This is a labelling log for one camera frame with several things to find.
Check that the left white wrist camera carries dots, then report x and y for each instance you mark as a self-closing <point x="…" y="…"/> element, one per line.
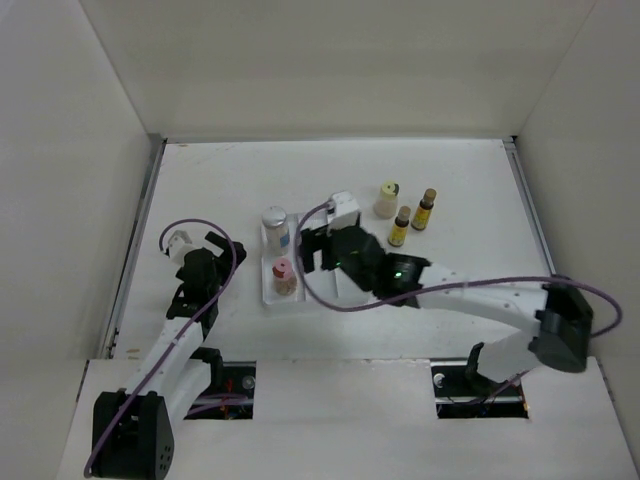
<point x="178" y="246"/>

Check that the pink-capped spice jar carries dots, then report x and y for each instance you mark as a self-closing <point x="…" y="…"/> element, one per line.
<point x="284" y="277"/>

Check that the right aluminium frame rail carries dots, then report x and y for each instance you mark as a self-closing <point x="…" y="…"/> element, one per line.
<point x="510" y="146"/>

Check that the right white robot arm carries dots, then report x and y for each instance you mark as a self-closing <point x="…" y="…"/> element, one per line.
<point x="551" y="318"/>

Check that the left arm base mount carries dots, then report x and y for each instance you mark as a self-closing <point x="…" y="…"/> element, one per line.
<point x="230" y="395"/>

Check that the tall yellow brown-capped bottle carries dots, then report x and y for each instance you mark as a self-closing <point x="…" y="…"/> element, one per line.
<point x="424" y="210"/>

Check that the yellow-capped spice jar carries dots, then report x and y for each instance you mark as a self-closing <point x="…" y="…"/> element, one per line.
<point x="386" y="204"/>

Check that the aluminium frame rail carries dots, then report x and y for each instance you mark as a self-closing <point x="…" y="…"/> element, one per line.
<point x="112" y="323"/>
<point x="510" y="146"/>

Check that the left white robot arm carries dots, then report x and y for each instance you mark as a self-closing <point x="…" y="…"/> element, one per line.
<point x="133" y="427"/>

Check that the white three-compartment tray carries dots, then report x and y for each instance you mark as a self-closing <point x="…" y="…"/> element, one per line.
<point x="333" y="286"/>

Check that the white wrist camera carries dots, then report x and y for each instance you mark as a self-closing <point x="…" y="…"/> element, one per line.
<point x="178" y="246"/>
<point x="343" y="211"/>

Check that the white bottle silver cap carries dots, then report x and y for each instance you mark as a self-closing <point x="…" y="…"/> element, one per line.
<point x="276" y="228"/>

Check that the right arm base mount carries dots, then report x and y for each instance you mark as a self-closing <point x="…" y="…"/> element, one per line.
<point x="462" y="393"/>

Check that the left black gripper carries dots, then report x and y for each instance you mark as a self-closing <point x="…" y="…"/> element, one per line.
<point x="217" y="242"/>

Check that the small yellow brown-capped bottle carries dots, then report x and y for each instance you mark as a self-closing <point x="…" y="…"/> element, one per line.
<point x="399" y="228"/>

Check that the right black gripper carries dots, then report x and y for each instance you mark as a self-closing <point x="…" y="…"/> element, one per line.
<point x="317" y="239"/>

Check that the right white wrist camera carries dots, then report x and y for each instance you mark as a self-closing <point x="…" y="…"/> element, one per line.
<point x="343" y="211"/>

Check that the left aluminium frame rail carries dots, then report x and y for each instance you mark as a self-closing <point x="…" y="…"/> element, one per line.
<point x="112" y="323"/>

